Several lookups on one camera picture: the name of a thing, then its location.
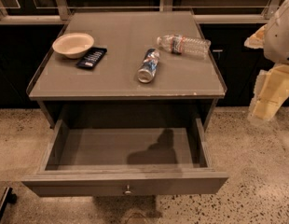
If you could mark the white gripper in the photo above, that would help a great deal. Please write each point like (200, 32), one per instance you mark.
(281, 36)

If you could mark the blue silver redbull can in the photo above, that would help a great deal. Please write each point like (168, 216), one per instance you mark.
(148, 69)

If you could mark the open grey top drawer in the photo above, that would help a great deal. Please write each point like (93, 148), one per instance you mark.
(102, 162)

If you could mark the grey drawer cabinet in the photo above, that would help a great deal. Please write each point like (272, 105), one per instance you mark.
(127, 36)

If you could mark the silver drawer knob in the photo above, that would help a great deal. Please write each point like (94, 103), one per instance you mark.
(127, 191)

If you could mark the clear plastic water bottle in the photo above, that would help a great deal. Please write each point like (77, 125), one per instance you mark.
(180, 44)

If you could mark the dark blue snack packet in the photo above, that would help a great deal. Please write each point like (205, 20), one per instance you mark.
(91, 58)

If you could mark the white paper bowl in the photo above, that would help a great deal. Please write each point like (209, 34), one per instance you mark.
(73, 45)

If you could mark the black caster base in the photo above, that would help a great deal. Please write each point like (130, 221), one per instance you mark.
(8, 197)

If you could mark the metal railing frame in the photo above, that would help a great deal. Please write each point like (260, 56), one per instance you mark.
(204, 11)

